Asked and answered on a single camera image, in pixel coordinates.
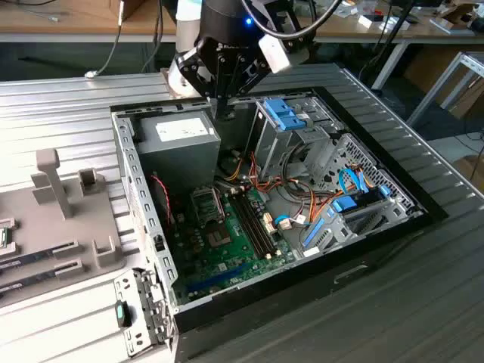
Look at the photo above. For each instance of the clear plastic bag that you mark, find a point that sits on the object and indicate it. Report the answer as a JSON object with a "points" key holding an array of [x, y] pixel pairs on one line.
{"points": [[346, 9]]}

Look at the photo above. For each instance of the black disk drive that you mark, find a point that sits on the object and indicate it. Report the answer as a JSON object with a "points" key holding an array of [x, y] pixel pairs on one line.
{"points": [[368, 198]]}

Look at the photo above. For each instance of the large cardboard box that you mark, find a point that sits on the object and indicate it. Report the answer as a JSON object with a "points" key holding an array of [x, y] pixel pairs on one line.
{"points": [[469, 98]]}

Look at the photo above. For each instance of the grey metal disk bay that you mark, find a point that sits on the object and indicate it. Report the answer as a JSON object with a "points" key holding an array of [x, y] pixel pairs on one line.
{"points": [[332, 236]]}

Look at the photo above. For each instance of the grey metal drive cage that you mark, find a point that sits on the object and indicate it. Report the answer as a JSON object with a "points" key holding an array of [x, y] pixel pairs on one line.
{"points": [[272, 151]]}

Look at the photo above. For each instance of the small white box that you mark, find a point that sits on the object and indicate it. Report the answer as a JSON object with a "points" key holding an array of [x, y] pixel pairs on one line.
{"points": [[368, 21]]}

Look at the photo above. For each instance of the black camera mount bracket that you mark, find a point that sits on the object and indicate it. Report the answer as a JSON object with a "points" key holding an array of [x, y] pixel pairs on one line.
{"points": [[302, 53]]}

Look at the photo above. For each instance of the blue expansion slot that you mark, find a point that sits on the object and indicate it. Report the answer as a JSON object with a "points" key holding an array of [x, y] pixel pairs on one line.
{"points": [[215, 280]]}

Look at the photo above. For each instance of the aluminium profile frame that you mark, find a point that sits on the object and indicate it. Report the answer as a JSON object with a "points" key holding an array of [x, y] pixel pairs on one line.
{"points": [[435, 89]]}

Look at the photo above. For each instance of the chip with white label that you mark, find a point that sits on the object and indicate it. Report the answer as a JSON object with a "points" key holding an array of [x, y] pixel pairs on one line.
{"points": [[222, 267]]}

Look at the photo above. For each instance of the tan board connector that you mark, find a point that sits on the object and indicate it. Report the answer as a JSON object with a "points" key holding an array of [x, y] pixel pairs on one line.
{"points": [[267, 218], [270, 228]]}

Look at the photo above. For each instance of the silver CPU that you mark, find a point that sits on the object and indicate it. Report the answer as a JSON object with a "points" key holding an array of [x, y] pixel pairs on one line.
{"points": [[3, 238]]}

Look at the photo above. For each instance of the perforated metal disk bay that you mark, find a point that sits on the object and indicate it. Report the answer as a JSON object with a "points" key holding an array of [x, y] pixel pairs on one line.
{"points": [[363, 151]]}

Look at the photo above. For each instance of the small black object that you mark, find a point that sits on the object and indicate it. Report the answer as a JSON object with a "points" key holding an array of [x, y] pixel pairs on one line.
{"points": [[477, 23]]}

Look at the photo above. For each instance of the wooden workbench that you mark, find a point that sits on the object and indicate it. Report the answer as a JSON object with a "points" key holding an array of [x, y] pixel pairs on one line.
{"points": [[75, 24]]}

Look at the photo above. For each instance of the blue plastic rail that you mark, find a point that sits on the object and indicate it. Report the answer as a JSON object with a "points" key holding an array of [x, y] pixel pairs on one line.
{"points": [[314, 232]]}

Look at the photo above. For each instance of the black teal release latch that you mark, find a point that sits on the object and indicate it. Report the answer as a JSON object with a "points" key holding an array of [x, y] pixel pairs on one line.
{"points": [[123, 314]]}

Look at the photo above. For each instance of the black RAM slot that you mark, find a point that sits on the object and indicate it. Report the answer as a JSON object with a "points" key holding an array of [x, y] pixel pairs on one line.
{"points": [[254, 227], [245, 227], [258, 227], [249, 227]]}

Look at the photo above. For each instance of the blue plastic drive latch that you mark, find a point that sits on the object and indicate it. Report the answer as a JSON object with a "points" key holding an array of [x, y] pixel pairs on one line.
{"points": [[283, 113]]}

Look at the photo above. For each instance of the white round object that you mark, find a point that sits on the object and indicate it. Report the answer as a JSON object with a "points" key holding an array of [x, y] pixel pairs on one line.
{"points": [[397, 24]]}

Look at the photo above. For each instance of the grey parts rack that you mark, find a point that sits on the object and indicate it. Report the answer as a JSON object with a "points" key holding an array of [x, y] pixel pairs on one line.
{"points": [[56, 227]]}

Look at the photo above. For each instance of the silver coin cell battery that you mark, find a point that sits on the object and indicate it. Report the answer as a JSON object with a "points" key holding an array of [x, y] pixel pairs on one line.
{"points": [[215, 288]]}

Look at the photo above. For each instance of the flat cardboard box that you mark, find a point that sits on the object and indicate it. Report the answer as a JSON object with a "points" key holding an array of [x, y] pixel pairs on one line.
{"points": [[470, 170]]}

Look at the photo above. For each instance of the grey power supply unit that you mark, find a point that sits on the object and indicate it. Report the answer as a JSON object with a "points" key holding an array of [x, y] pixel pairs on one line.
{"points": [[177, 159]]}

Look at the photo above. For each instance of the small white connector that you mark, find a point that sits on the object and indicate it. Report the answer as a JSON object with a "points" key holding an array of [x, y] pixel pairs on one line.
{"points": [[180, 218]]}

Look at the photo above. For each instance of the small blue clip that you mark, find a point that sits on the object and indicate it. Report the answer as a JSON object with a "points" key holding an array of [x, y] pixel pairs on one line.
{"points": [[384, 191]]}

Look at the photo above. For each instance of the green motherboard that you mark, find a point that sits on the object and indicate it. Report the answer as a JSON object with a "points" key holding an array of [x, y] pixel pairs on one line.
{"points": [[206, 261]]}

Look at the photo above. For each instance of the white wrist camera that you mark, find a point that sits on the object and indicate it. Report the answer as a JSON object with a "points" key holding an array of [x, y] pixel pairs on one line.
{"points": [[274, 53]]}

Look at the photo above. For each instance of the open cardboard box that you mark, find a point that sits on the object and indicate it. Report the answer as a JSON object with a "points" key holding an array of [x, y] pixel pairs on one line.
{"points": [[457, 13]]}

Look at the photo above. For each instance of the black PC case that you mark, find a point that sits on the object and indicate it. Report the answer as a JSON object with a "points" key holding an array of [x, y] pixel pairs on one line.
{"points": [[302, 302]]}

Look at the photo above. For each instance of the blue disk carrier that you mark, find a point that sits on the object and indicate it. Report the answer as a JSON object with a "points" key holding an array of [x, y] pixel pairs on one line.
{"points": [[344, 204]]}

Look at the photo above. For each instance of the white flat strip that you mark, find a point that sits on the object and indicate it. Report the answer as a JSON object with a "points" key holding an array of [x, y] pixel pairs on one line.
{"points": [[440, 25]]}

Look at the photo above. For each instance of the dark RAM stick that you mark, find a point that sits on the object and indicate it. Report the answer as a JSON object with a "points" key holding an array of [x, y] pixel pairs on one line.
{"points": [[26, 260], [26, 281]]}

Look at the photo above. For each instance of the brown cardboard box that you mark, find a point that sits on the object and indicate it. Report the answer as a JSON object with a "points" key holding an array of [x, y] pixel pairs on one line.
{"points": [[132, 7]]}

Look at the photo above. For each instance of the CPU socket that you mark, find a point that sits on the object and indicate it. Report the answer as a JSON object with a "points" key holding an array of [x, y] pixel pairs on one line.
{"points": [[218, 236]]}

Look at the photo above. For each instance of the black slanted pole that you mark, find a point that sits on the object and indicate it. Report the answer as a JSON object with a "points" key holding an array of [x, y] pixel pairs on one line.
{"points": [[393, 28]]}

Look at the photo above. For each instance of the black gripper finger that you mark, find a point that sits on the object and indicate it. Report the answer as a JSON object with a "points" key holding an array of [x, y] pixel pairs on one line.
{"points": [[251, 73], [196, 64]]}

